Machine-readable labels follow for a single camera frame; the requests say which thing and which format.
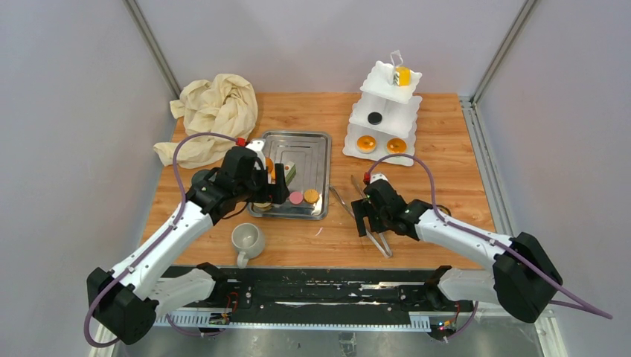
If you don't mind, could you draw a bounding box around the grey metal cup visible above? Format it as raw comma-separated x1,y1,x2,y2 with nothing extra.
190,169,214,185

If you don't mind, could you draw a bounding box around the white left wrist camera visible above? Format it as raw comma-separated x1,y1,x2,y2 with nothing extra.
246,139,266,161

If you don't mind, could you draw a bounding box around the orange topped tart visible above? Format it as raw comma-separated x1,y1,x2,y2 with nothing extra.
385,138,408,155
356,135,377,154

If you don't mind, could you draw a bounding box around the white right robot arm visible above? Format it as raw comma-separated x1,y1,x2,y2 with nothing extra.
351,178,563,323

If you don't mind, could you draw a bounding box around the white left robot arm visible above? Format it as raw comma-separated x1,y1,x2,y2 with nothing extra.
84,140,289,347

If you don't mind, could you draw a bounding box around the orange ball fruit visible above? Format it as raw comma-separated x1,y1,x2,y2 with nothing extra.
266,158,274,173

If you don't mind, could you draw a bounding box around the pink sandwich cookie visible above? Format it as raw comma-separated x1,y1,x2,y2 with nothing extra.
289,191,304,205

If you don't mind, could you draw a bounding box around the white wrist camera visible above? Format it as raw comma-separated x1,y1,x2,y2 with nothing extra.
369,173,388,184
246,139,266,161

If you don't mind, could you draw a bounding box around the yellow round biscuit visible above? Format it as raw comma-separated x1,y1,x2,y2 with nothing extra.
304,189,320,204

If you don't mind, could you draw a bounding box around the cream crumpled cloth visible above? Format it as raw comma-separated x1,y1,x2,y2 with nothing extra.
153,74,258,169

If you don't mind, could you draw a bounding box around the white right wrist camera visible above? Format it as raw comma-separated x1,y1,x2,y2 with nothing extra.
369,173,388,184

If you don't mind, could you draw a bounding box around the white three-tier dessert stand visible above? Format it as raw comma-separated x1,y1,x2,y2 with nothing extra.
342,50,423,167

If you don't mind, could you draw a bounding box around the yellow glazed donut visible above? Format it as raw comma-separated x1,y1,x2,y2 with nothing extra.
252,202,272,211

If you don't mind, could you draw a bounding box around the black sandwich cookie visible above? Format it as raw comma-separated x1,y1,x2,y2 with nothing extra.
368,112,382,125

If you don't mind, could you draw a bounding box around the white ceramic mug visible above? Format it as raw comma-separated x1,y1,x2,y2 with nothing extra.
231,223,266,269

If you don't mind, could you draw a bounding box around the green layered cake slice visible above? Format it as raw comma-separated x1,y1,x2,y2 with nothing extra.
284,161,296,187

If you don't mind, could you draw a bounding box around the stainless steel tray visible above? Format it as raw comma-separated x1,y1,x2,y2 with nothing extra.
247,129,332,220

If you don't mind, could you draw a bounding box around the yellow cake slice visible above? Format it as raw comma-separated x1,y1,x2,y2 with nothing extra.
392,65,411,87

